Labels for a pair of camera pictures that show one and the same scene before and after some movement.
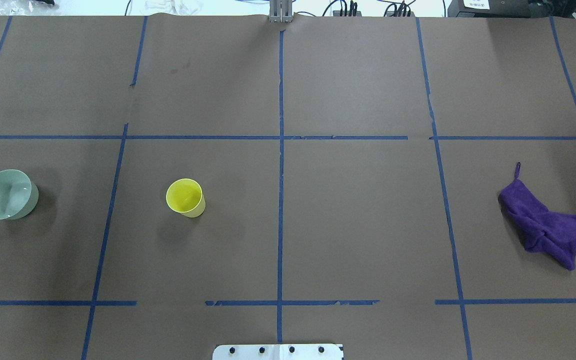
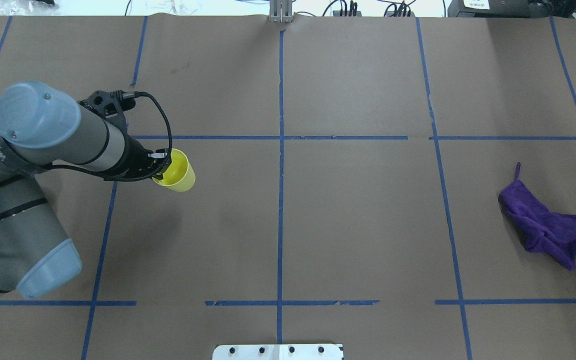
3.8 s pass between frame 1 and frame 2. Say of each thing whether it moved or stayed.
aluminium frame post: stayed
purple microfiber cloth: stayed
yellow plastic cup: moved
